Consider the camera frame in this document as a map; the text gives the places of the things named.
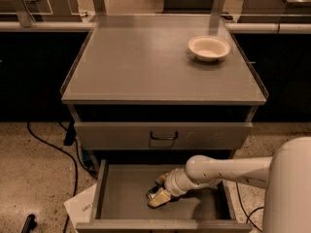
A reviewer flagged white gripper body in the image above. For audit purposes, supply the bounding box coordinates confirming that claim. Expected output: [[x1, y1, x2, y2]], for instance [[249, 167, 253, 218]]
[[164, 168, 197, 197]]

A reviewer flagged white horizontal rail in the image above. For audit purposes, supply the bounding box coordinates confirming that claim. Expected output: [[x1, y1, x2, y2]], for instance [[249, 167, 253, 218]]
[[0, 21, 311, 34]]

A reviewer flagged black floor cable left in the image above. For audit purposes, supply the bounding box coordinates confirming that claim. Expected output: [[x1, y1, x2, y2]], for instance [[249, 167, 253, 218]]
[[26, 119, 98, 233]]

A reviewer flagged white paper bowl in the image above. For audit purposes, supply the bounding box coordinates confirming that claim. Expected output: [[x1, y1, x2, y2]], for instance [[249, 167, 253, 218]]
[[188, 36, 230, 62]]

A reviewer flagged black object on floor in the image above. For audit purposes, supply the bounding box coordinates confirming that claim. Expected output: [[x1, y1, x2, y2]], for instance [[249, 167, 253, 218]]
[[21, 214, 37, 233]]

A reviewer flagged crushed green can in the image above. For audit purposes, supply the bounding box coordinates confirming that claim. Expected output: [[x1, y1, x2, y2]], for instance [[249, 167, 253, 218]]
[[146, 186, 162, 203]]

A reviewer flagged open grey middle drawer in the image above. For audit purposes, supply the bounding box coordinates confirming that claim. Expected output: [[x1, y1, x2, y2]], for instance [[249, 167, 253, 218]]
[[76, 160, 252, 233]]

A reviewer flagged grey top drawer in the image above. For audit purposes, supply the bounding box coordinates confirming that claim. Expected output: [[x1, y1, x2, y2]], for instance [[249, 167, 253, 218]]
[[75, 122, 253, 150]]

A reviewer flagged white paper sheet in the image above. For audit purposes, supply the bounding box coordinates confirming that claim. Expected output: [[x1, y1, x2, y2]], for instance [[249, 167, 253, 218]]
[[64, 184, 96, 227]]

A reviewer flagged black drawer handle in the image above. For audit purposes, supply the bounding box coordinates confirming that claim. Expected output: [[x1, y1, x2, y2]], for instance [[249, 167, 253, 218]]
[[150, 131, 179, 141]]

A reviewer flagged grey drawer cabinet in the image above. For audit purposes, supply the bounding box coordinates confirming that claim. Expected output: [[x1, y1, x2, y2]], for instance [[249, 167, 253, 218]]
[[61, 15, 267, 163]]

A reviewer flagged black floor cable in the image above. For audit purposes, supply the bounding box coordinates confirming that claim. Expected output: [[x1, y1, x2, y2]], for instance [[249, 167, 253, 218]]
[[26, 119, 98, 233], [235, 182, 265, 233]]

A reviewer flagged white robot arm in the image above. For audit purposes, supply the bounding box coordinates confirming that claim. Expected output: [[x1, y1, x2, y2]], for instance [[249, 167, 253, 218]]
[[147, 137, 311, 233]]

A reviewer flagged black floor cable right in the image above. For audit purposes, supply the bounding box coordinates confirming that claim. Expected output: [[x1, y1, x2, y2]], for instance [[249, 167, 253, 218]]
[[235, 182, 265, 233]]

